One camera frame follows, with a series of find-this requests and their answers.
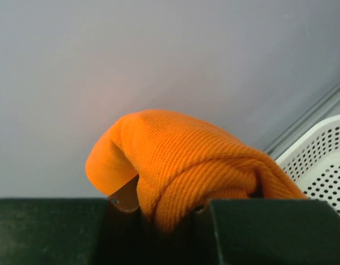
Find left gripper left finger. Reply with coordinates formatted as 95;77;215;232
0;179;139;264

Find white perforated plastic basket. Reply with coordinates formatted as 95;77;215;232
276;114;340;216

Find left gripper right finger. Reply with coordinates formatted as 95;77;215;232
193;199;340;264

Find orange trousers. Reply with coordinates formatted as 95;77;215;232
85;110;305;233

